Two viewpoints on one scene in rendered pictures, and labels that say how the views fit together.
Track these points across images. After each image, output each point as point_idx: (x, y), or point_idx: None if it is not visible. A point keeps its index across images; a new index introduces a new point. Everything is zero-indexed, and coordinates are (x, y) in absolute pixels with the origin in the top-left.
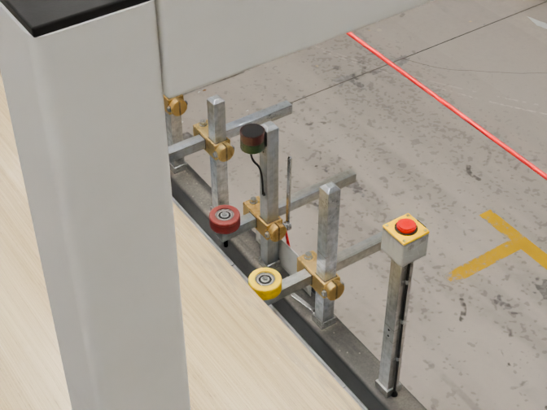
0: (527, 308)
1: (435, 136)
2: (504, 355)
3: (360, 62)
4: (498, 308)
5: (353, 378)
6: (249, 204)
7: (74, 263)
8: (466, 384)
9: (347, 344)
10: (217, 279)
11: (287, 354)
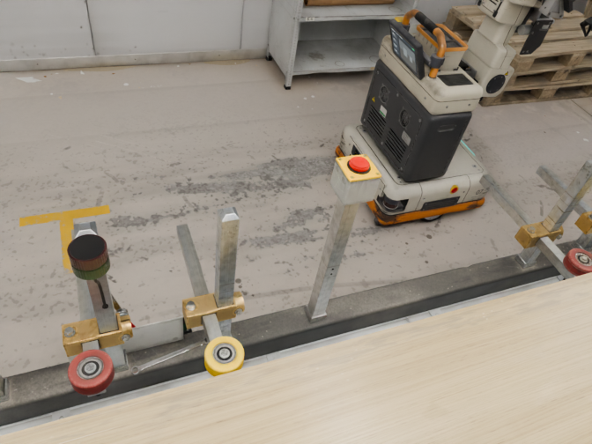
0: (129, 240)
1: None
2: (161, 270)
3: None
4: (119, 255)
5: (291, 337)
6: (71, 338)
7: None
8: (174, 302)
9: (257, 327)
10: (203, 406)
11: (338, 363)
